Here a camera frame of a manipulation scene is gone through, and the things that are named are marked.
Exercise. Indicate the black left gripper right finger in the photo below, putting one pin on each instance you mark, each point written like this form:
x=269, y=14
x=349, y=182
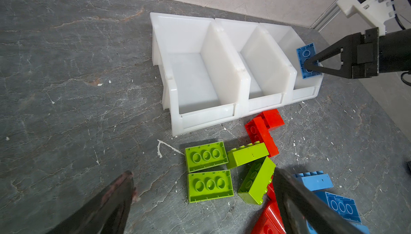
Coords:
x=298, y=205

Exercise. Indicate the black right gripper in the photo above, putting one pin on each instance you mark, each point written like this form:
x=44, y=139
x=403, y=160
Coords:
x=375, y=54

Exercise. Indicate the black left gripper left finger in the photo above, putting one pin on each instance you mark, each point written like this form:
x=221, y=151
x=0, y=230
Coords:
x=106, y=213

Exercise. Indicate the blue lego brick studs up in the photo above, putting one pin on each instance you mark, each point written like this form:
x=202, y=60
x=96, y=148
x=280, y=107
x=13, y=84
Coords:
x=315, y=181

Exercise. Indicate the blue lego brick underside up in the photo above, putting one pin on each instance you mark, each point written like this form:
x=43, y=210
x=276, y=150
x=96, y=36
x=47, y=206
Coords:
x=345, y=207

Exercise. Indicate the green lego brick tilted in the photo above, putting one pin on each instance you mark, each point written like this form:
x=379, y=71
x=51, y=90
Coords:
x=255, y=184

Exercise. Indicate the white right storage bin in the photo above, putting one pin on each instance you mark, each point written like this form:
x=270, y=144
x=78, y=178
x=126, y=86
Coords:
x=289, y=41

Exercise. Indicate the white storage bin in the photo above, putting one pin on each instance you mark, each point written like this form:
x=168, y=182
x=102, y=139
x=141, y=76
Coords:
x=205, y=81
x=272, y=75
x=289, y=41

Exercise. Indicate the green lego brick upper side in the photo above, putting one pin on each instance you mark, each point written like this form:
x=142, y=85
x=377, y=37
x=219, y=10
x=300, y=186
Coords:
x=246, y=154

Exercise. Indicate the white middle storage bin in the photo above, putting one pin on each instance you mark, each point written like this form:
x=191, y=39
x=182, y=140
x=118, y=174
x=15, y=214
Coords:
x=272, y=75

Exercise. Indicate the red lego brick long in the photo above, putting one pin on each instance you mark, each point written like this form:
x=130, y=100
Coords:
x=258, y=132

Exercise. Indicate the red lego brick square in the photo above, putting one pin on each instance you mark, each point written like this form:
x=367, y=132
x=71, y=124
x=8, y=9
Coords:
x=272, y=119

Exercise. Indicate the green lego brick lower left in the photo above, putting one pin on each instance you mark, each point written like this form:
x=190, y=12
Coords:
x=209, y=185

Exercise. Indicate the green lego brick upper left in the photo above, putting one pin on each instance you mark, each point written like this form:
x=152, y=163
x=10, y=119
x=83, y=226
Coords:
x=205, y=156

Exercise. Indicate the white left storage bin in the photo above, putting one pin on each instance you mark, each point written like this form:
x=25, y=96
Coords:
x=205, y=81

